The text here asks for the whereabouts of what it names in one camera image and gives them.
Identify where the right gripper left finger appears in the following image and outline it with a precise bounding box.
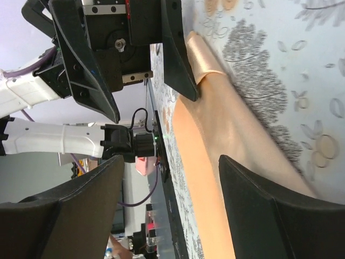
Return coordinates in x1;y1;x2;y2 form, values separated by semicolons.
1;156;125;258

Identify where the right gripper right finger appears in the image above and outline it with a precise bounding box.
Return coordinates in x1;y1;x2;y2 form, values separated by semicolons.
219;155;344;258

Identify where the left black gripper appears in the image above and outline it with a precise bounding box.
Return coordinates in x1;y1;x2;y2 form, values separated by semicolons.
22;0;199;124

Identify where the orange satin napkin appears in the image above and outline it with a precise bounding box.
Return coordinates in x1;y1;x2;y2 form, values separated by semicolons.
172;32;316;258

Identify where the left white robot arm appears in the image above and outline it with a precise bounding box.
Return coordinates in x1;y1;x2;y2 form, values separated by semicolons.
1;1;199;162

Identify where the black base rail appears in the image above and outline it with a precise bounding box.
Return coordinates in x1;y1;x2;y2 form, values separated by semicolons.
152;110;189;259

